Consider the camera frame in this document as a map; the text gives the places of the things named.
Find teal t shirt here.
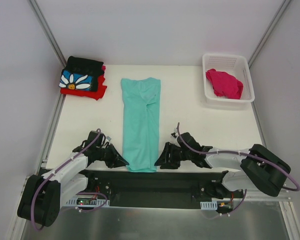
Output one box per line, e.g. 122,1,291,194
121,77,161,173

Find white plastic basket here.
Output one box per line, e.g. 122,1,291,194
202,53,255,109

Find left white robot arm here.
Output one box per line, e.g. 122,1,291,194
17,129,129,227

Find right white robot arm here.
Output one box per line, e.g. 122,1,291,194
154,132,291,199

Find red folded t shirt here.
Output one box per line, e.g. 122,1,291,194
60,75,107,100

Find magenta t shirt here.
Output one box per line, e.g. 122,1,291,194
205,68,244,100

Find pink folded t shirt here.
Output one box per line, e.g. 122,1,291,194
101,65,106,75

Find left white cable duct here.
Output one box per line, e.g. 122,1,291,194
63,197,110,208

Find white cable duct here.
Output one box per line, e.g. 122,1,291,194
200,201,218,211
63,197,110,208

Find right white cable duct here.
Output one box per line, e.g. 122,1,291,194
200,201,218,211

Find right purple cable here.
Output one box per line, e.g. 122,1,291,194
176,122,300,220

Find left aluminium frame post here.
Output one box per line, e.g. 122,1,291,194
28,0,67,67

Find aluminium frame post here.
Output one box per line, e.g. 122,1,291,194
248,0,293,68
28,0,67,67

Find right aluminium frame post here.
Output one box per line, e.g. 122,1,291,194
248,0,293,68

